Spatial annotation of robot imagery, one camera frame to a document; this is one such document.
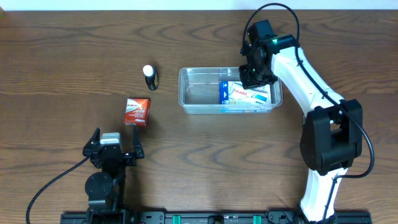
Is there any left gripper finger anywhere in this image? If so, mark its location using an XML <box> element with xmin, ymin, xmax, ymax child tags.
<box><xmin>132</xmin><ymin>126</ymin><xmax>141</xmax><ymax>152</ymax></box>
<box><xmin>84</xmin><ymin>128</ymin><xmax>100</xmax><ymax>151</ymax></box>

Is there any white Panadol box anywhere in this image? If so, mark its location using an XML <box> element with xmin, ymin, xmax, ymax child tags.
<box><xmin>227</xmin><ymin>82</ymin><xmax>271</xmax><ymax>105</ymax></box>

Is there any blue fever patch box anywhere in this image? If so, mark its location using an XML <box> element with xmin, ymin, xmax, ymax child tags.
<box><xmin>219</xmin><ymin>81</ymin><xmax>272</xmax><ymax>113</ymax></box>

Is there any red medicine box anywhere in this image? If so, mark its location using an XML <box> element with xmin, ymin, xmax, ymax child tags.
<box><xmin>124</xmin><ymin>98</ymin><xmax>150</xmax><ymax>126</ymax></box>

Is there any clear plastic container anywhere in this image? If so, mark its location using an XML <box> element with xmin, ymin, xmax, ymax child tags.
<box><xmin>178</xmin><ymin>67</ymin><xmax>282</xmax><ymax>114</ymax></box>

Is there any dark bottle white cap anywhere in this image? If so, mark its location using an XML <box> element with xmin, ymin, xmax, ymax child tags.
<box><xmin>142</xmin><ymin>65</ymin><xmax>159</xmax><ymax>91</ymax></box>

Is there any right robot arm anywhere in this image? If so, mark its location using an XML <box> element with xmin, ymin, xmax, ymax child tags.
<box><xmin>239</xmin><ymin>34</ymin><xmax>363</xmax><ymax>223</ymax></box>

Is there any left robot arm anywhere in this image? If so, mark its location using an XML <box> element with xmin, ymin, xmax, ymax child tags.
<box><xmin>83</xmin><ymin>126</ymin><xmax>144</xmax><ymax>222</ymax></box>

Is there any black mounting rail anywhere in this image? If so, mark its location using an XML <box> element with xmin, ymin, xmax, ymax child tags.
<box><xmin>60</xmin><ymin>210</ymin><xmax>373</xmax><ymax>224</ymax></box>

